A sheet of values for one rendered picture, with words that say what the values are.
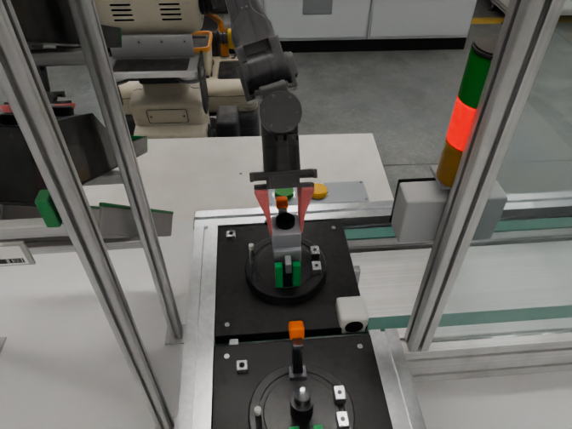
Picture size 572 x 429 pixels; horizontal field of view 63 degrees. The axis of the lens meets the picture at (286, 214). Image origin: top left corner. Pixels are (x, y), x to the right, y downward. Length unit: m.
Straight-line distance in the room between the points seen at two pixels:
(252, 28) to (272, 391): 0.51
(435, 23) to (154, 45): 2.94
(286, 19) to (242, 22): 3.05
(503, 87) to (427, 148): 2.44
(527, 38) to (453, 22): 3.62
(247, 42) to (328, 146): 0.62
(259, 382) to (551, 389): 0.49
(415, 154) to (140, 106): 1.77
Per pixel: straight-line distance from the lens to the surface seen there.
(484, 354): 0.83
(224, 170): 1.21
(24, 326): 1.00
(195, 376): 0.74
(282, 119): 0.63
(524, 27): 0.44
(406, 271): 0.92
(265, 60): 0.72
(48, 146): 0.39
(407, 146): 2.88
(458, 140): 0.52
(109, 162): 0.62
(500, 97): 0.47
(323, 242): 0.87
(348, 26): 3.86
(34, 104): 0.37
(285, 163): 0.70
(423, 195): 0.57
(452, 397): 0.86
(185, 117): 1.49
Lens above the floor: 1.60
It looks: 43 degrees down
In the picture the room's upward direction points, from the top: straight up
